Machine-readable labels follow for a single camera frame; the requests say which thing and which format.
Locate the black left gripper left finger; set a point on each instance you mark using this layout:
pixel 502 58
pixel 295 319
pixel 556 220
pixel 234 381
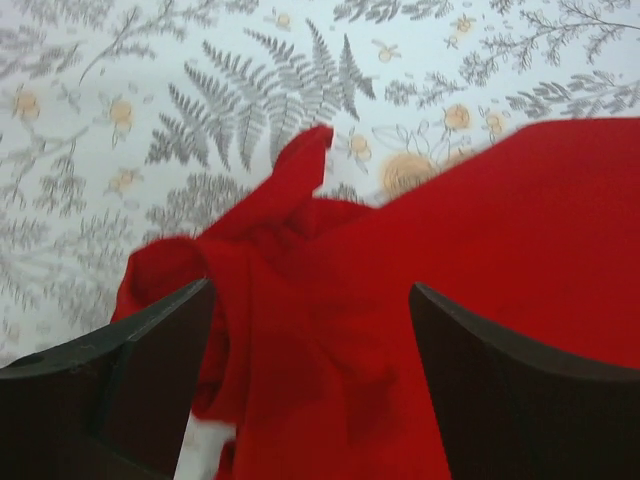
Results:
pixel 112 404

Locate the red t shirt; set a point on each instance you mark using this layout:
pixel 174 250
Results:
pixel 311 354

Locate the floral patterned table mat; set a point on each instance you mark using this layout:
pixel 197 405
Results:
pixel 128 122

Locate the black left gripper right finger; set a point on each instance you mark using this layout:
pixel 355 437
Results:
pixel 510 407

